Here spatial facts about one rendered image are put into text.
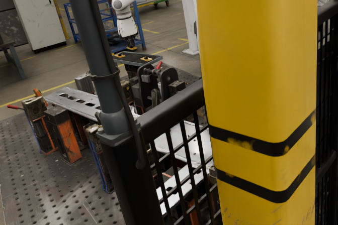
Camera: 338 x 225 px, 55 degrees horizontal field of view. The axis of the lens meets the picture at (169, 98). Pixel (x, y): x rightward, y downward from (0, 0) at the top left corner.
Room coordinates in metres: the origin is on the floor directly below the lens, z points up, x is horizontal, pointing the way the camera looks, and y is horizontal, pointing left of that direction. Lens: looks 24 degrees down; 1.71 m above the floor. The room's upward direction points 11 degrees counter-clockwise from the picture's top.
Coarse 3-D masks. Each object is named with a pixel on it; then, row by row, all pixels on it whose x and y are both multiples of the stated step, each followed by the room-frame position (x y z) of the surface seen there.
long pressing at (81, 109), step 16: (48, 96) 1.94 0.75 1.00; (80, 96) 1.83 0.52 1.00; (96, 96) 1.77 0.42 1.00; (80, 112) 1.60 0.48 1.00; (176, 128) 1.23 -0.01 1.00; (192, 128) 1.21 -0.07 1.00; (208, 128) 1.18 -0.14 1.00; (160, 144) 1.13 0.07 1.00; (176, 144) 1.11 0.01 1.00; (192, 144) 1.08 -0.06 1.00; (208, 144) 1.06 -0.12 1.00; (192, 160) 0.98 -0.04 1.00
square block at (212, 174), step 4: (212, 164) 0.86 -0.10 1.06; (212, 168) 0.84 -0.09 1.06; (212, 172) 0.83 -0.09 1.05; (212, 176) 0.83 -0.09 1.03; (212, 180) 0.83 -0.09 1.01; (212, 184) 0.84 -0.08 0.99; (216, 188) 0.83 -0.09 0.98; (216, 192) 0.83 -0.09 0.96; (216, 196) 0.83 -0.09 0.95; (216, 200) 0.84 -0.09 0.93; (216, 204) 0.84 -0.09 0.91; (216, 208) 0.84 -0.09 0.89; (216, 212) 0.84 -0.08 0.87; (220, 216) 0.83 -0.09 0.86; (220, 220) 0.83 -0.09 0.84; (220, 224) 0.83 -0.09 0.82
